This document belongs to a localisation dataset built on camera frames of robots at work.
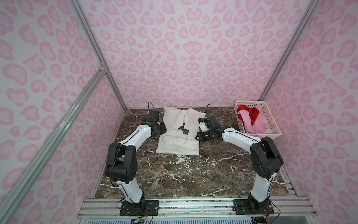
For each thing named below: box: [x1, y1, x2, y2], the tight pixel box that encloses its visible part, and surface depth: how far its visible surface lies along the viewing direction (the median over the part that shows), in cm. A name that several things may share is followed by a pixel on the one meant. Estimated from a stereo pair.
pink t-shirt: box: [237, 104, 269, 134], surface depth 102 cm
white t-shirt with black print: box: [155, 106, 207, 156], surface depth 103 cm
